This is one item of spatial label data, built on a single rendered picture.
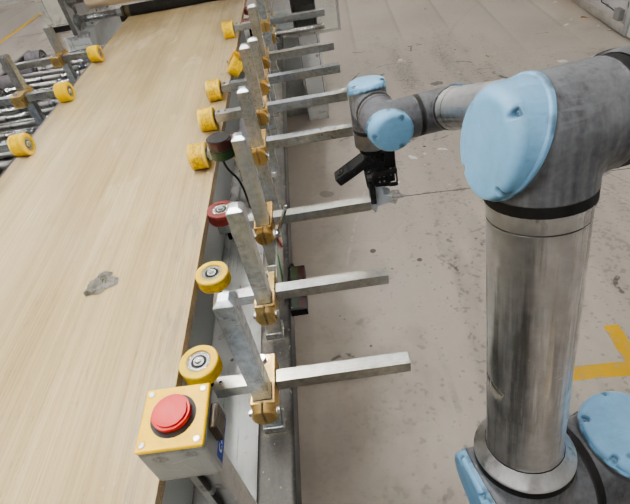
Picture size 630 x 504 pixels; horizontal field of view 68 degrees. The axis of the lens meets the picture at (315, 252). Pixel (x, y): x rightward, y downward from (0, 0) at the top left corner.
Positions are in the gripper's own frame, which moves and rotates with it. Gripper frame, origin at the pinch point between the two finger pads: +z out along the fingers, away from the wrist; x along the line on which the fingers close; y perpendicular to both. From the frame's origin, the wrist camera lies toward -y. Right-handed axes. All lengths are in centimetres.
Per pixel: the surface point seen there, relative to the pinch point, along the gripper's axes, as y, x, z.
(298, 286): -22.0, -26.1, -0.3
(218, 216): -41.6, -4.2, -9.6
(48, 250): -89, -7, -11
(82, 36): -158, 223, -10
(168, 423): -28, -82, -41
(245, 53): -30, 44, -34
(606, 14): 240, 319, 83
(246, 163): -29.2, -6.3, -25.0
